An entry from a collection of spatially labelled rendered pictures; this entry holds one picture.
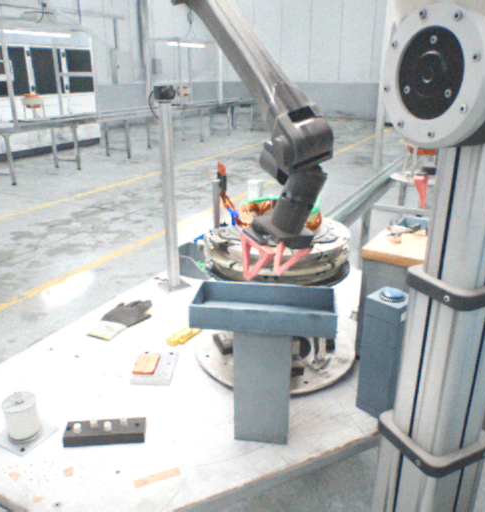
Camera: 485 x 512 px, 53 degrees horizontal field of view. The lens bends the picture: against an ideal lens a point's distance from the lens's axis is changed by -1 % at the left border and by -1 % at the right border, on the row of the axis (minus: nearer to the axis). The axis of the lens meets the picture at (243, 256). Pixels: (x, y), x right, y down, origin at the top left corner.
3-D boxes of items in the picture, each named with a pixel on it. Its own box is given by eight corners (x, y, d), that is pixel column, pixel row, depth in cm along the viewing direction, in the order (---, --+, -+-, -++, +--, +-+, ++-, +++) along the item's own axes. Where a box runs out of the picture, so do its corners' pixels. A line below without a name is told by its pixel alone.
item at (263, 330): (193, 441, 92) (187, 305, 82) (206, 405, 102) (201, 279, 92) (327, 454, 89) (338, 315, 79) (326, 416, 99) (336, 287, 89)
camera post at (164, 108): (180, 286, 159) (171, 101, 139) (172, 288, 157) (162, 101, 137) (175, 283, 161) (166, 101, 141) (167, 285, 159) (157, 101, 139)
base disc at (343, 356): (249, 299, 147) (249, 296, 147) (377, 334, 127) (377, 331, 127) (162, 359, 117) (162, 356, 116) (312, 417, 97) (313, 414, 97)
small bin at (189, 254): (227, 268, 174) (227, 248, 171) (206, 282, 162) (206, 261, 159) (188, 260, 181) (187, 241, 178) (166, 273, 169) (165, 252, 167)
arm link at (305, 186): (312, 166, 72) (338, 173, 76) (287, 148, 77) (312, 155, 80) (293, 208, 75) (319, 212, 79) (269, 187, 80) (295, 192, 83)
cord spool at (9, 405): (27, 417, 98) (21, 387, 95) (49, 427, 95) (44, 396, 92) (0, 437, 92) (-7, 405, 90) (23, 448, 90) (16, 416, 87)
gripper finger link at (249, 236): (223, 268, 82) (244, 219, 78) (251, 264, 87) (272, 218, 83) (251, 292, 78) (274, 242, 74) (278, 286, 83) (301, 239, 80)
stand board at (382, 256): (387, 234, 126) (388, 225, 125) (466, 248, 116) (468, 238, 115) (360, 258, 110) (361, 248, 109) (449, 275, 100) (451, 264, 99)
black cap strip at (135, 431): (69, 429, 95) (68, 420, 94) (146, 425, 97) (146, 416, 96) (63, 447, 91) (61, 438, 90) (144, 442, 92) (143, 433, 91)
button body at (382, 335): (354, 406, 102) (365, 296, 93) (374, 392, 106) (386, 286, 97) (384, 423, 97) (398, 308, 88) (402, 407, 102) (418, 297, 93)
